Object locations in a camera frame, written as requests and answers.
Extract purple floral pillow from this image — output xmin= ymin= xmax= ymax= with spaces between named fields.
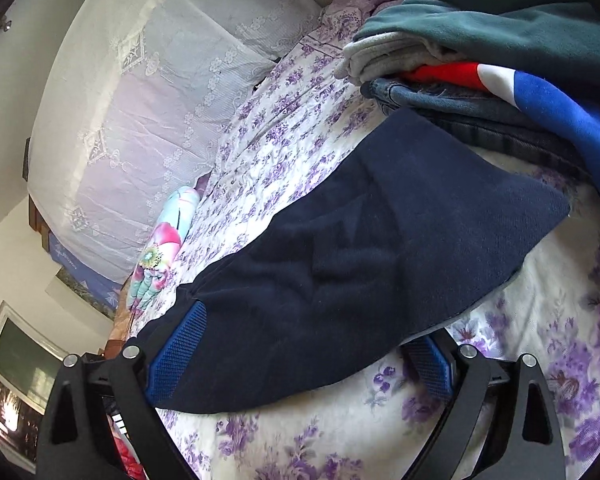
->
xmin=320 ymin=0 xmax=396 ymax=43

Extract red cloth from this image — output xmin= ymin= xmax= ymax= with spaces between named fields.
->
xmin=107 ymin=410 xmax=143 ymax=480

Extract grey folded garment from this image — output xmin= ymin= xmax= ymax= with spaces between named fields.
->
xmin=335 ymin=32 xmax=461 ymax=86

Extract folded floral quilt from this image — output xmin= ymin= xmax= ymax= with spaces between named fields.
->
xmin=127 ymin=185 xmax=201 ymax=318

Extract orange brown pillow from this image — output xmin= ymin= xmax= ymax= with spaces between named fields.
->
xmin=105 ymin=305 xmax=141 ymax=361

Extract wooden headboard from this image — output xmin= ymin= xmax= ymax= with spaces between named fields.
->
xmin=24 ymin=137 xmax=51 ymax=251

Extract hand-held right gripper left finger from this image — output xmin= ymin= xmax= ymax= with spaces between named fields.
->
xmin=35 ymin=301 xmax=208 ymax=480

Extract red white blue garment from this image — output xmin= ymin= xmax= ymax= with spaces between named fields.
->
xmin=400 ymin=62 xmax=600 ymax=196

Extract dark grey pants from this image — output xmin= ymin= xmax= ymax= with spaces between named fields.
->
xmin=430 ymin=110 xmax=596 ymax=181

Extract purple floral bedsheet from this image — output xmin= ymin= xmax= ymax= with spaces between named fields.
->
xmin=130 ymin=0 xmax=600 ymax=480

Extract blue patterned cloth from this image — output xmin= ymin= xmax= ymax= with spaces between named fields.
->
xmin=47 ymin=232 xmax=121 ymax=321

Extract teal sweatshirt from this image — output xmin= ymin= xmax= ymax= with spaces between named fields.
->
xmin=352 ymin=0 xmax=600 ymax=106

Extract window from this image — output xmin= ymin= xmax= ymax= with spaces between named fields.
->
xmin=0 ymin=300 xmax=66 ymax=466

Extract blue jeans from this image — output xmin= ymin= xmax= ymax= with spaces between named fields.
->
xmin=360 ymin=77 xmax=541 ymax=126

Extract white lace headboard cover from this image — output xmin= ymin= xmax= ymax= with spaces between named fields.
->
xmin=27 ymin=0 xmax=366 ymax=283

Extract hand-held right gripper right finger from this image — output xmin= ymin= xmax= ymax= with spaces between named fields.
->
xmin=405 ymin=336 xmax=566 ymax=480

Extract navy blue pants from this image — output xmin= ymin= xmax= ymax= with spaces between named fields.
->
xmin=130 ymin=107 xmax=573 ymax=416

